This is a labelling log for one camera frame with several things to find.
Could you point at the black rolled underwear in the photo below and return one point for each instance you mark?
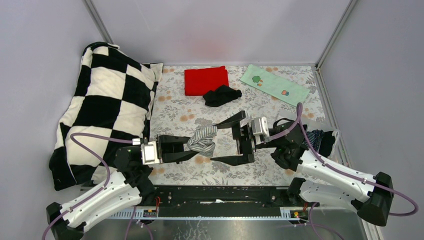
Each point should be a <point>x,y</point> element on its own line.
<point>327,143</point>

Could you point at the clear plastic organizer box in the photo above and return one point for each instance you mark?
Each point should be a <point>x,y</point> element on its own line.
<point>285,119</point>

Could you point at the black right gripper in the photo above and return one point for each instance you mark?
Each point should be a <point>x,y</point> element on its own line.
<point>244,134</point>

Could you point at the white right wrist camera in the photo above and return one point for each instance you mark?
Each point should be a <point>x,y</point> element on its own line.
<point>259,126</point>

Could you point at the floral table cloth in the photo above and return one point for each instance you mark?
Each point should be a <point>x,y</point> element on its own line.
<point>176,114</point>

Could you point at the black crumpled garment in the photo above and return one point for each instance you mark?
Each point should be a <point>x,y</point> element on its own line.
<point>222,95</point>

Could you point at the red folded cloth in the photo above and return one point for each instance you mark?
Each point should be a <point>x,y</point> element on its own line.
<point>198,82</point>

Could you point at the navy striped rolled underwear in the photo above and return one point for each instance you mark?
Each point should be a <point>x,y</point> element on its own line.
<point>315,138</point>

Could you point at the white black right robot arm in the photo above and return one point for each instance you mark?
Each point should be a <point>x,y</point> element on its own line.
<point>370,196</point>

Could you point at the aluminium frame rail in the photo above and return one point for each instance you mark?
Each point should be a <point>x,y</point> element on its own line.
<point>231,211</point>

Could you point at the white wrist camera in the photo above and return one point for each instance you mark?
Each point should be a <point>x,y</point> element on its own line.
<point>149,153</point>
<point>259,126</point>

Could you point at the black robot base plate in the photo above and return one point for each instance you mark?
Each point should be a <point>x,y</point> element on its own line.
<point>177,195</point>

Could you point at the black white checkered blanket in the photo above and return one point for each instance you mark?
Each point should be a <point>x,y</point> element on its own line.
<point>113,98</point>

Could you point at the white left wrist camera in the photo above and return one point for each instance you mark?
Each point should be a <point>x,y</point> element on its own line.
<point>149,153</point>

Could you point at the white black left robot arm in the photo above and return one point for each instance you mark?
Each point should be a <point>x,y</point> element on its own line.
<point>128,186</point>

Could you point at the mint green printed cloth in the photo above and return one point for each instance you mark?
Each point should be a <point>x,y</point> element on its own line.
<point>283,89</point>

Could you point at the grey striped underwear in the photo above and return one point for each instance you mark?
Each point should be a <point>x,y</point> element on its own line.
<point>202,141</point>

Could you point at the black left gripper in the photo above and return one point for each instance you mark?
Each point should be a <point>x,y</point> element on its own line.
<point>165,141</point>

